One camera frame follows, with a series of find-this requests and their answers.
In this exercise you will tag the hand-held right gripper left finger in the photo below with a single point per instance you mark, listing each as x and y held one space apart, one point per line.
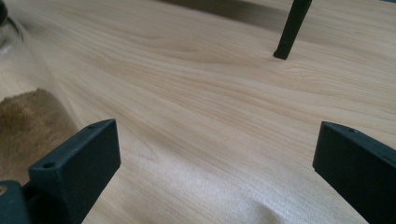
77 168

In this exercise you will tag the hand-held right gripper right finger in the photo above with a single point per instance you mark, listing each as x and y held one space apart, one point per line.
358 168

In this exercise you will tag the brown fuzzy cloth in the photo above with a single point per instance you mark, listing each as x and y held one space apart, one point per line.
28 133

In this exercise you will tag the clear glass jar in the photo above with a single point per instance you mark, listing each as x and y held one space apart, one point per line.
7 31

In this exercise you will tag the black metal leg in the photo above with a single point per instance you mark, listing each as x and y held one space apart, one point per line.
292 28

